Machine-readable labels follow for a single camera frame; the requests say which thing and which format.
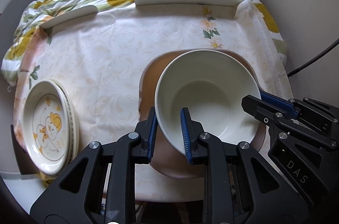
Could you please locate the grey bed headboard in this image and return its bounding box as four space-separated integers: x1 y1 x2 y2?
0 0 34 60

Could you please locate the pink square handled bowl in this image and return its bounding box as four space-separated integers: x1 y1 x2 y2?
139 49 266 179

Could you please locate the white duck cartoon plate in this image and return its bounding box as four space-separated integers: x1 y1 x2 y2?
22 79 72 176

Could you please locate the plain white plate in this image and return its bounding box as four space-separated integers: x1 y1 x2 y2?
53 79 80 161

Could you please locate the white ribbed small bowl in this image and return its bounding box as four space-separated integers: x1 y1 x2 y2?
155 49 260 153

